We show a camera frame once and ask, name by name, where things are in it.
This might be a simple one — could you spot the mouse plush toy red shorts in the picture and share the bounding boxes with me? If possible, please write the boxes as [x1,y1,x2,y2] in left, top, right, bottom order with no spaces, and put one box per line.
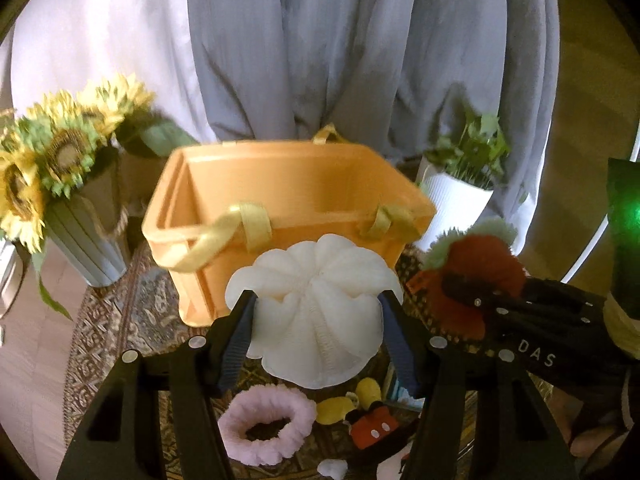
[316,378,423,480]

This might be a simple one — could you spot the orange basket with yellow handles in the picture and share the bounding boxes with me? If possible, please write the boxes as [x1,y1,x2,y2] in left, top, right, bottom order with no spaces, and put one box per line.
[141,125,437,328]

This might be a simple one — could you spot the pale green ribbed vase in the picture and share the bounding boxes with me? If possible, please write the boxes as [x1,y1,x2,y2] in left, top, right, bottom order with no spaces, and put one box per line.
[42,160,132,288]

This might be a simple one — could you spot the red and green plush toy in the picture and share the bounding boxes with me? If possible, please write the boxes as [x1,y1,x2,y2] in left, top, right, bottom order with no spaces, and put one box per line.
[406,219,528,343]

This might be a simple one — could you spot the brown patterned table mat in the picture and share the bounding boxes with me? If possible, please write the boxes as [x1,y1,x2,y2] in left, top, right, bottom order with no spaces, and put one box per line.
[64,237,506,480]

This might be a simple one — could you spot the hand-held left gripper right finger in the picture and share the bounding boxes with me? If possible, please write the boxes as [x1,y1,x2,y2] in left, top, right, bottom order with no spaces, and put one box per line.
[377,291,576,480]

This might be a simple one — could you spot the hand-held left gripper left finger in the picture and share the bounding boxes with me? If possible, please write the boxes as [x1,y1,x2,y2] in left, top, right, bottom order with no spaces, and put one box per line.
[55,290,258,480]

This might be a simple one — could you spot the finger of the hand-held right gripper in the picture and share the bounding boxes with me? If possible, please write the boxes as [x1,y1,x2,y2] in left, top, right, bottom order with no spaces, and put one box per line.
[442,272,526,313]

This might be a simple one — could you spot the pink fluffy scrunchie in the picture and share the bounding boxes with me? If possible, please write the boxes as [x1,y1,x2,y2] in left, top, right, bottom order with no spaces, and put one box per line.
[217,389,318,467]

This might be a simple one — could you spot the grey curtain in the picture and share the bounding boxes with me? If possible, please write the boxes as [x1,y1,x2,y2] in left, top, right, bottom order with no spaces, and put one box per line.
[186,0,561,256]

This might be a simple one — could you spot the green potted plant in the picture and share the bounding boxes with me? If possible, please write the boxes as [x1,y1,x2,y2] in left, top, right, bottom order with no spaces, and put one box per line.
[425,102,528,203]

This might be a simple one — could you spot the white ribbed plant pot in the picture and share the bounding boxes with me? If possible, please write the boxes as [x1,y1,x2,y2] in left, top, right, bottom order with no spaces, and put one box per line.
[411,154,497,253]

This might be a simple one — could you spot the white pumpkin plush cushion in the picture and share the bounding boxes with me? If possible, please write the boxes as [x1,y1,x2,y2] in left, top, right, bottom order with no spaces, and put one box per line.
[225,234,405,390]

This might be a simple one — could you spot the person's right hand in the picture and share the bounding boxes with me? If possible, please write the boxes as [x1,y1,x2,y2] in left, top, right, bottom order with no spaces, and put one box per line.
[550,390,632,461]

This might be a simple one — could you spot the artificial sunflower bouquet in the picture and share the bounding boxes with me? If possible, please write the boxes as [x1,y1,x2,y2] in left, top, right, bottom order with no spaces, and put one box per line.
[0,74,201,318]

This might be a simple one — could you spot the small white plush piece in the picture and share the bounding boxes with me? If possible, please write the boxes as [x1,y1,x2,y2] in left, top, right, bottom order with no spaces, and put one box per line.
[318,459,349,480]

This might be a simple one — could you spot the white sheer curtain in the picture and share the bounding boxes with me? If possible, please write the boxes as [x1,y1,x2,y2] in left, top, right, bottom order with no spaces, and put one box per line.
[0,0,236,161]

